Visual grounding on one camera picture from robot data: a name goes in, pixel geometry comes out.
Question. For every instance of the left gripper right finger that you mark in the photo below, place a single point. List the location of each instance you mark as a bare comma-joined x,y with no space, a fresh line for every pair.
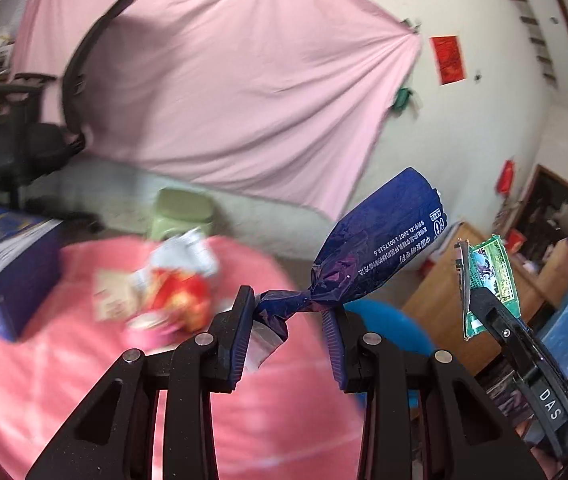
425,408

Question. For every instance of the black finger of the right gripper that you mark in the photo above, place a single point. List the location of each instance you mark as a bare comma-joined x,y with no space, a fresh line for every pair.
536,373

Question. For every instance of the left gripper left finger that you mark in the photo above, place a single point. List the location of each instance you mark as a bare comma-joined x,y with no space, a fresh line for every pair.
199,389

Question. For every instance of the green snack wrapper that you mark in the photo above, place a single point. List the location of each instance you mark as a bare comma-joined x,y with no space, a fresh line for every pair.
485,265

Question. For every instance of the dark blue snack wrapper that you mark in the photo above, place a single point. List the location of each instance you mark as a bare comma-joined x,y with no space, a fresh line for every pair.
364,250

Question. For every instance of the wooden cabinet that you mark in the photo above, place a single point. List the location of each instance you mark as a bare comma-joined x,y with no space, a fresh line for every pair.
437,304

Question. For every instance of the red cigarette pack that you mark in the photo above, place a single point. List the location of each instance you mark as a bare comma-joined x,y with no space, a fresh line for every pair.
175,304

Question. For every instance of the blue plastic bucket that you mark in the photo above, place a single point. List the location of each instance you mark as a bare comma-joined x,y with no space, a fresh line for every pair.
392,324

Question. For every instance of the pink checked tablecloth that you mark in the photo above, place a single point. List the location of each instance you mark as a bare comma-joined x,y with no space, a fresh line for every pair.
287,420

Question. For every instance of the white paper receipt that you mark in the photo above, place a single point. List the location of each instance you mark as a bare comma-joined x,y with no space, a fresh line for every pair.
189,251

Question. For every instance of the blue cardboard box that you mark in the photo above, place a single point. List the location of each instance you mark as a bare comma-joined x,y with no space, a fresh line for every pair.
29,268

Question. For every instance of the red hanging bag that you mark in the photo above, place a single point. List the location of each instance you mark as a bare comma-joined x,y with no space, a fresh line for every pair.
506,178

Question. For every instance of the green plastic stool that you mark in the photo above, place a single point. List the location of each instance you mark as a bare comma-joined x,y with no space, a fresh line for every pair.
176,212

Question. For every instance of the black office chair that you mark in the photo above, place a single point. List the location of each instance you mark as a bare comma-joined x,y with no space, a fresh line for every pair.
29,147

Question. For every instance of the pink hanging bedsheet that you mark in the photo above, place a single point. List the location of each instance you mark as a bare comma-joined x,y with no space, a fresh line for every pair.
276,99

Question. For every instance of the green wall hook holder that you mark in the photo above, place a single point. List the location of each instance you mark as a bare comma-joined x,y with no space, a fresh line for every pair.
402,100

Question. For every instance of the red paper wall poster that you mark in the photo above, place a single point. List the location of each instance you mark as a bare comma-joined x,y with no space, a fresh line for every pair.
449,59

